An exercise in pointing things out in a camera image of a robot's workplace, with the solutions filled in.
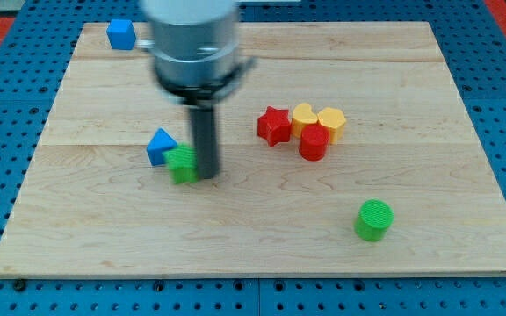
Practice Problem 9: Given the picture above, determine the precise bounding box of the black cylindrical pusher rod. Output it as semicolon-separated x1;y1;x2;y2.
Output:
189;106;220;179

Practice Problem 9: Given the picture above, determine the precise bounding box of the green star block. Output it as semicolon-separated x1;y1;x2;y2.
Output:
163;143;199;184

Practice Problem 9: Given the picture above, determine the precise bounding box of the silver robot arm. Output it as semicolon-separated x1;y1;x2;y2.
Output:
140;0;255;179

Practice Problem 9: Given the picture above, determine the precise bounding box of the blue triangle block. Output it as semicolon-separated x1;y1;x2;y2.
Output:
146;128;177;166

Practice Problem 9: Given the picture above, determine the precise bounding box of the red star block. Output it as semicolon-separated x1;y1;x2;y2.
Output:
257;106;292;147

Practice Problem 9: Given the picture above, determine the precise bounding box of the yellow heart block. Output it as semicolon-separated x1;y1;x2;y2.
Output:
291;103;318;138

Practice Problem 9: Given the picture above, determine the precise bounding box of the red cylinder block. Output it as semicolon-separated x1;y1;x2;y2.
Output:
299;125;330;162

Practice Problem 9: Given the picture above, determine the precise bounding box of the blue cube block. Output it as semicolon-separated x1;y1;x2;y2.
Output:
106;19;136;50

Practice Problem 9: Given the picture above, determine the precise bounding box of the yellow hexagon block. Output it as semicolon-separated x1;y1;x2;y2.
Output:
317;107;347;144

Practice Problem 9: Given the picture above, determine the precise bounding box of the wooden board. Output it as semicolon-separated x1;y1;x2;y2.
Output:
0;22;506;279

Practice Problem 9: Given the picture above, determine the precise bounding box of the green cylinder block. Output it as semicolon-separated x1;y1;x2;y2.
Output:
354;199;394;242

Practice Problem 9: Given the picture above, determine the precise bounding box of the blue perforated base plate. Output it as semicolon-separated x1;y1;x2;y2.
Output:
0;0;506;315

